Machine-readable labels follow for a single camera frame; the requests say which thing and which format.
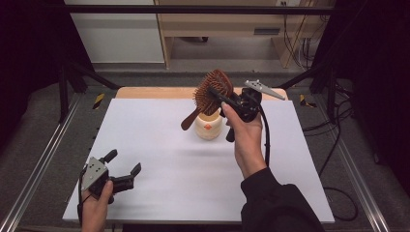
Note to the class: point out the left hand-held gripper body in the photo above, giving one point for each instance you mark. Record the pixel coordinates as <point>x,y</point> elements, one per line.
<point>95,174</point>

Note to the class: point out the cream ribbed cup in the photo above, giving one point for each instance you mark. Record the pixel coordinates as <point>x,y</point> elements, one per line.
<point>208,132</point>

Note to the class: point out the person's right hand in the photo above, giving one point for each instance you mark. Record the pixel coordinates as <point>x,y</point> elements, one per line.
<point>248,145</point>

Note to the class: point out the white cabinet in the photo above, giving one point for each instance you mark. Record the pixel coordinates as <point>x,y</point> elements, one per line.
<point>119,38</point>

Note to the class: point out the black horizontal frame bar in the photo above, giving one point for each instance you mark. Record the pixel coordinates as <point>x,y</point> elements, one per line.
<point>193,9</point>

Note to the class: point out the aluminium rail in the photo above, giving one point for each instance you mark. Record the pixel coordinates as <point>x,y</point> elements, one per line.
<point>354,167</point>
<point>42,158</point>

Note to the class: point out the white table board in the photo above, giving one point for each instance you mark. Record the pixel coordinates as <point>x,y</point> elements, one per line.
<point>154,145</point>

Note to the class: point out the person's left hand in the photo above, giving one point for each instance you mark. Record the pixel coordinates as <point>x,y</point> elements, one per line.
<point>95,209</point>

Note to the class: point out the light wooden desk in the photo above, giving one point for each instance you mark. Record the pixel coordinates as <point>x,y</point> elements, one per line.
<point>219,22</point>

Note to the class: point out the dark curtain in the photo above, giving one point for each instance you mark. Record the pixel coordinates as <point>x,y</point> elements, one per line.
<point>29,58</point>
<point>380,80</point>

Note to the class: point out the brown wooden hairbrush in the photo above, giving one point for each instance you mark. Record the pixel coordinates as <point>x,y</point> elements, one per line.
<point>219,80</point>

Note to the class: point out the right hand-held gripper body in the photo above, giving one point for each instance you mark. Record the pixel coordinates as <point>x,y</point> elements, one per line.
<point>250,104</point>

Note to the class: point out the black frame stand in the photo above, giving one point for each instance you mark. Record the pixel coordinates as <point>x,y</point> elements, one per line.
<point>63,93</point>
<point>331,93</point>

